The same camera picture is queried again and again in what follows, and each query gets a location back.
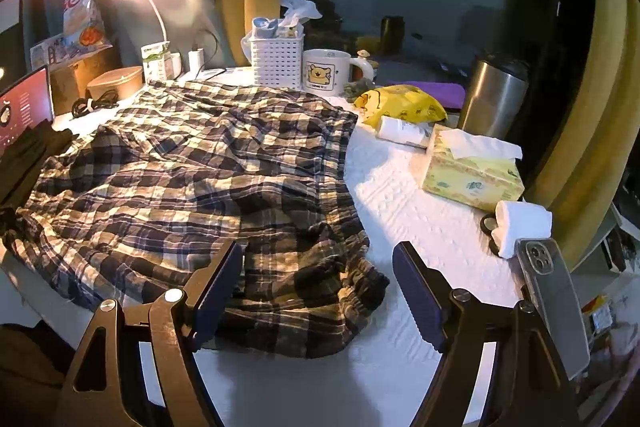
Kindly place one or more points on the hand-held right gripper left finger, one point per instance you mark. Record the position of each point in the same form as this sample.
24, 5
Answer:
217, 292

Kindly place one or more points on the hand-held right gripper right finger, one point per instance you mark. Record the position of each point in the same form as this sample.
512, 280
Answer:
417, 292

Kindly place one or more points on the plaid flannel shirt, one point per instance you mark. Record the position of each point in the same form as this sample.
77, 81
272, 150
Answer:
175, 177

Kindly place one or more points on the white rolled towel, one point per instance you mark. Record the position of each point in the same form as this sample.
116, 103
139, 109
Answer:
522, 224

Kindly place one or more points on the yellow tissue box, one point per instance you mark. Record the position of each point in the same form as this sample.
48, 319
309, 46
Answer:
470, 177

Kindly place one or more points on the smartphone in clear case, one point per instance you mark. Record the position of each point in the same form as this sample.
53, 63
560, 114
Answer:
555, 302

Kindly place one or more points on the white tube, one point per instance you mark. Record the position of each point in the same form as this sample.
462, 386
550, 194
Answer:
402, 131

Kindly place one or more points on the yellow cartoon pouch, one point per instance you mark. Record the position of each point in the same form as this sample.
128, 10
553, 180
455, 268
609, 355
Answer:
405, 104

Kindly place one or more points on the purple cloth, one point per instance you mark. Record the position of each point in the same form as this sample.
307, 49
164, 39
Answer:
445, 92

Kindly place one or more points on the stainless steel tumbler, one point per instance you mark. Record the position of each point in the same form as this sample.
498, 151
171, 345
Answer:
492, 99

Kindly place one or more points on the white power strip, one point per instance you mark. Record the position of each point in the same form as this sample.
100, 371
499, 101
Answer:
212, 73

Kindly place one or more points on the black folded cloth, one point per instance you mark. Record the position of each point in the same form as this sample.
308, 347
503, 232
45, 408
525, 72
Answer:
30, 157

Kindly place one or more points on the tan plastic tub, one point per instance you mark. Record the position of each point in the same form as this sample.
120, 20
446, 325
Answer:
117, 82

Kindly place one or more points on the white charger plug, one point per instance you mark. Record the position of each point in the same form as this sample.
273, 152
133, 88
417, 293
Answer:
196, 59

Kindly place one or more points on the white perforated basket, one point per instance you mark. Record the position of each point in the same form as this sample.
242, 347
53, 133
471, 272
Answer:
277, 62

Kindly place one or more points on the green white milk carton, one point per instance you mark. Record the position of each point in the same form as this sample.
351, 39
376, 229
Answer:
156, 62

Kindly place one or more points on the brown cardboard box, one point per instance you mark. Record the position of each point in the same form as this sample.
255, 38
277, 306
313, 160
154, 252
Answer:
70, 77

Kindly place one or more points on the dark cup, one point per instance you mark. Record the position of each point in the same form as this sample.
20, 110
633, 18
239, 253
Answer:
391, 29

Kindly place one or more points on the tablet with red screen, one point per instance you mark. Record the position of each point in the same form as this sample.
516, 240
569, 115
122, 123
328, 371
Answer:
25, 107

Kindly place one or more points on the light blue packet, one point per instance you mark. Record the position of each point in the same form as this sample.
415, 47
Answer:
265, 27

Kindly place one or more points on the printed paper booklet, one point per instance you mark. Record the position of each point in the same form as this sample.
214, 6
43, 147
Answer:
50, 52

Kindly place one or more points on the white plastic bag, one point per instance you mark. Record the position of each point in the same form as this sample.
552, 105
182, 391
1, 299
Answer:
300, 9

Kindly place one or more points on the printed snack bag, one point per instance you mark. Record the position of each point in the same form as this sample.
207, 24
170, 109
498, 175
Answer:
82, 17

